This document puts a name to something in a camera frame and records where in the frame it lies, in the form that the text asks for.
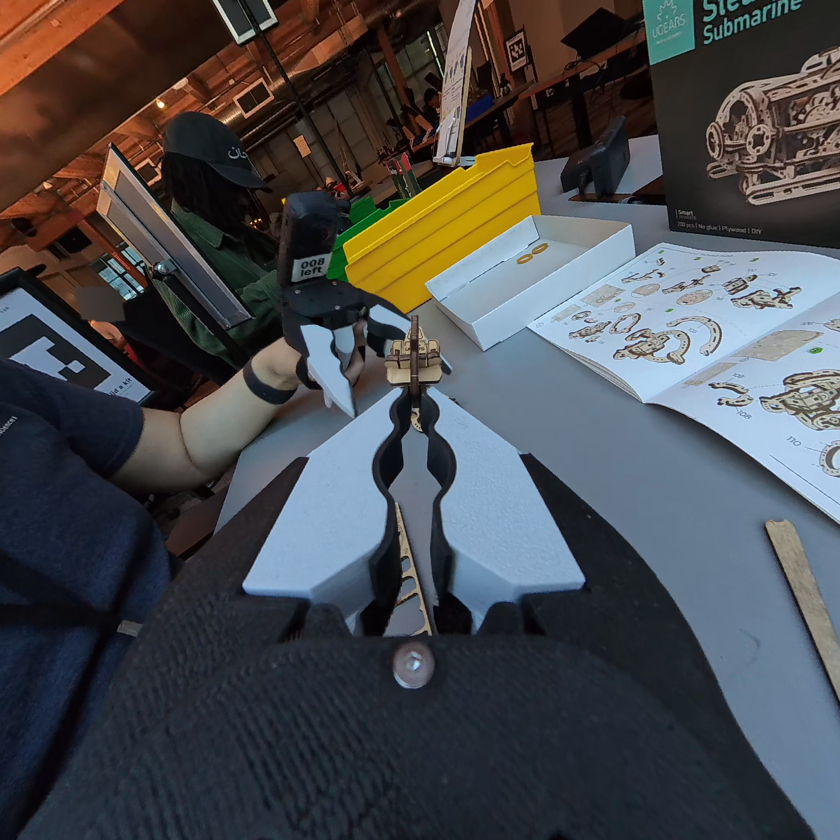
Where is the yellow plastic bin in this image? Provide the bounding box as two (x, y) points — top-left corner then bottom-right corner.
(343, 143), (542, 315)

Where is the grey computer monitor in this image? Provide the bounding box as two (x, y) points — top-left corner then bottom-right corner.
(95, 143), (256, 330)

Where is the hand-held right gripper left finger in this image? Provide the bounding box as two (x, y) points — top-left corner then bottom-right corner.
(243, 386), (414, 636)

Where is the white standing sign board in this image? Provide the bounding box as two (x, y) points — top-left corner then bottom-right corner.
(432, 0), (480, 166)

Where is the laser-cut plywood sheet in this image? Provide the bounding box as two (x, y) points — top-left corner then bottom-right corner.
(382, 502), (434, 637)

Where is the person's left forearm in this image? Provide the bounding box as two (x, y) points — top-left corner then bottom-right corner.
(112, 377), (296, 490)

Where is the white cardboard tray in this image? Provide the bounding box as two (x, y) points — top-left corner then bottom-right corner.
(425, 215), (636, 352)

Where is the framed fiducial marker sign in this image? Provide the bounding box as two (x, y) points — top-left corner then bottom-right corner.
(0, 268), (158, 404)

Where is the black device on stand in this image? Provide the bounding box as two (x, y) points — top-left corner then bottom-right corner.
(560, 117), (632, 198)

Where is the black wristband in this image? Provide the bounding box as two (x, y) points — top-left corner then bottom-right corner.
(243, 360), (298, 405)

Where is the black model kit box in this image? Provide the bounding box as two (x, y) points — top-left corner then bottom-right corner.
(642, 0), (840, 249)

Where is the plain wooden strip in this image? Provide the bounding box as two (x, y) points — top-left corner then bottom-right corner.
(764, 518), (840, 703)

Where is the hanging light panel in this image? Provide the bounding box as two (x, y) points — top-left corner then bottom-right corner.
(211, 0), (280, 46)

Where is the small wooden model assembly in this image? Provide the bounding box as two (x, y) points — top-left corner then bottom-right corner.
(384, 315), (442, 411)

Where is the person's left hand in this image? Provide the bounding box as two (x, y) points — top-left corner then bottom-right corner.
(252, 328), (370, 396)

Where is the green plastic bin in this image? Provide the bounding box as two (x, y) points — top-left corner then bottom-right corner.
(326, 193), (408, 283)

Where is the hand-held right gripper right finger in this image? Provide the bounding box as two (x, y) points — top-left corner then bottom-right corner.
(415, 387), (586, 636)

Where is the person's dark blue shirt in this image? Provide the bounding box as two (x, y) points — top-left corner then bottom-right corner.
(0, 357), (175, 840)

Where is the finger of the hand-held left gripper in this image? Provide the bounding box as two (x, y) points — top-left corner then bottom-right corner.
(301, 323), (360, 420)
(364, 308), (454, 376)

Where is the open instruction booklet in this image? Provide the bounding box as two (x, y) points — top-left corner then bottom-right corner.
(528, 243), (840, 526)

